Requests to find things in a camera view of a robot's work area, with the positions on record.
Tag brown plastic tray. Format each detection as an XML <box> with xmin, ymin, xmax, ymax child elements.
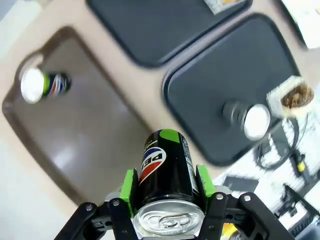
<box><xmin>1</xmin><ymin>24</ymin><xmax>156</xmax><ymax>209</ymax></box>

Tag black metal frame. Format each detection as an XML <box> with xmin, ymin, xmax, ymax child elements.
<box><xmin>274</xmin><ymin>183</ymin><xmax>320</xmax><ymax>240</ymax></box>

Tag black flat box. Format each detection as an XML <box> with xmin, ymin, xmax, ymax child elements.
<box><xmin>223</xmin><ymin>174</ymin><xmax>259</xmax><ymax>196</ymax></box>

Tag black floor cables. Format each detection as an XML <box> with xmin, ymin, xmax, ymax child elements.
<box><xmin>256</xmin><ymin>116</ymin><xmax>310</xmax><ymax>174</ymax></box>

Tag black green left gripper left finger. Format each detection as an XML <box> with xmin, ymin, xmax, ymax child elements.
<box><xmin>53</xmin><ymin>168</ymin><xmax>140</xmax><ymax>240</ymax></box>

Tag yellow black tool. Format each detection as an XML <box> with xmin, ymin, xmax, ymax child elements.
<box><xmin>295</xmin><ymin>152</ymin><xmax>307</xmax><ymax>174</ymax></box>

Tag white paper tray liner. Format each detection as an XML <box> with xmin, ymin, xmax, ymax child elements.
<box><xmin>280</xmin><ymin>0</ymin><xmax>320</xmax><ymax>50</ymax></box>

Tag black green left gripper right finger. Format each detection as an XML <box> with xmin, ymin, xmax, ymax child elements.
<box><xmin>195</xmin><ymin>164</ymin><xmax>296</xmax><ymax>240</ymax></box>

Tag chocolate sprinkled donut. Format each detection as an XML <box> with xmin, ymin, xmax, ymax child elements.
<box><xmin>280</xmin><ymin>84</ymin><xmax>315</xmax><ymax>110</ymax></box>

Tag black plastic tray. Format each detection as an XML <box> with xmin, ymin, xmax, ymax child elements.
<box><xmin>85</xmin><ymin>0</ymin><xmax>254</xmax><ymax>69</ymax></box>
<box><xmin>161</xmin><ymin>13</ymin><xmax>303</xmax><ymax>168</ymax></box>

